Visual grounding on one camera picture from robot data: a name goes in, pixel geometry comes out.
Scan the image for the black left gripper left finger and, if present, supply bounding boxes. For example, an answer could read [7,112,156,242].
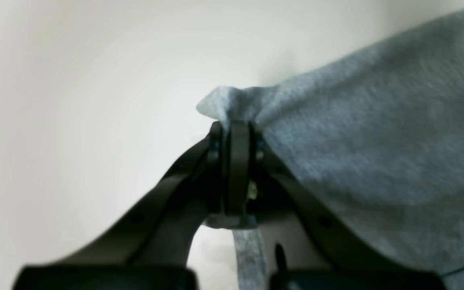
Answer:
[13,122,251,290]

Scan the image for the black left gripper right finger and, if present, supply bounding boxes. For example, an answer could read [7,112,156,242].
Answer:
[248,124,445,290]

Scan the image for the grey T-shirt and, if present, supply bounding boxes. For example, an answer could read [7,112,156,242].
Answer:
[197,10,464,290]

